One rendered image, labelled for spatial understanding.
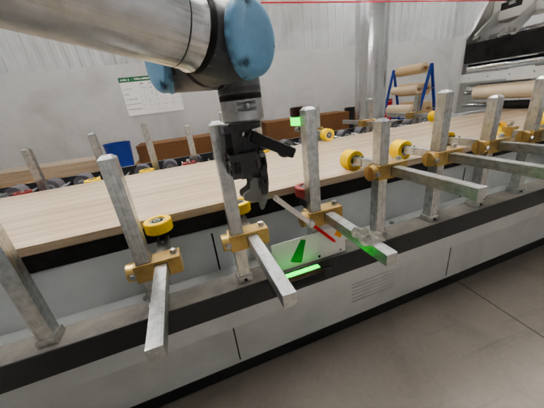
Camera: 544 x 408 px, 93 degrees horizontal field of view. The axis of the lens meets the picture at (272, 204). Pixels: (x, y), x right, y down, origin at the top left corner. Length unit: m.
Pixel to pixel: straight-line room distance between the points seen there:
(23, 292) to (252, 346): 0.88
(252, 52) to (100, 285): 0.89
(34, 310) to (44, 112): 7.88
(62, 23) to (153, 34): 0.07
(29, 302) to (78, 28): 0.66
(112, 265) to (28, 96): 7.83
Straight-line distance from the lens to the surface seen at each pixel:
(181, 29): 0.33
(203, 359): 1.32
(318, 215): 0.80
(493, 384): 1.61
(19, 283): 0.82
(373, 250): 0.66
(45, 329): 0.89
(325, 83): 8.85
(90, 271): 1.04
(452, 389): 1.53
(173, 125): 7.90
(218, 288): 0.82
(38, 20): 0.31
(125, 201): 0.68
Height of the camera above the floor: 1.20
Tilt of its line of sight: 22 degrees down
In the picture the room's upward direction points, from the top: 7 degrees counter-clockwise
